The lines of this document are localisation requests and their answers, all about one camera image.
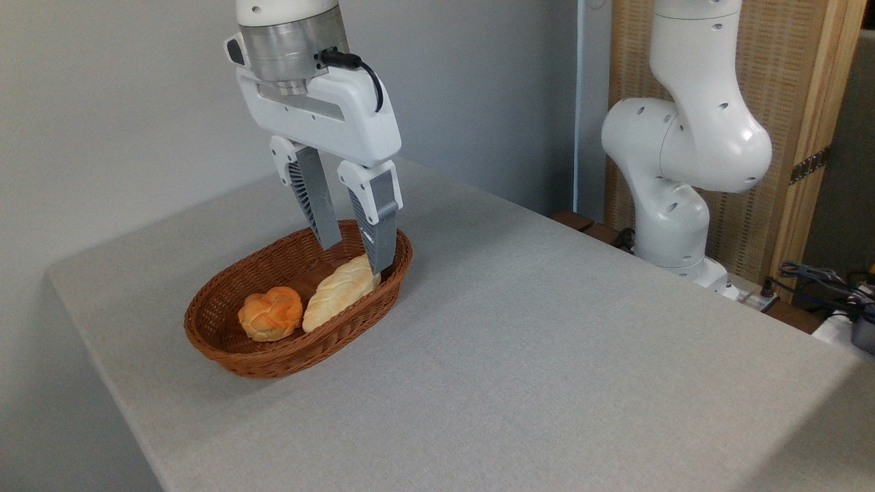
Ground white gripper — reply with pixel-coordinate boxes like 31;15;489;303
224;36;405;275

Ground long pale braided bread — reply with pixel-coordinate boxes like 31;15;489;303
302;254;382;333

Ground round orange bread roll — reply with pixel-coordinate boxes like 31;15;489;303
237;286;304;343

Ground brown oval wicker basket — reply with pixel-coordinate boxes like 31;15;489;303
183;220;414;380

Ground pale blue vertical trim strip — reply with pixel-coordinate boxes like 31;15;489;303
573;0;588;213

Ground white power strip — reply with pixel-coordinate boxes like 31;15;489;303
733;286;780;314

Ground dark metal screen hinge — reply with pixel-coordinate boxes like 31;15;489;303
790;145;833;185

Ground white plastic object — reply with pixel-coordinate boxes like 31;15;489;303
812;309;875;363

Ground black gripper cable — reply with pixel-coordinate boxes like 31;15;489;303
320;48;385;113

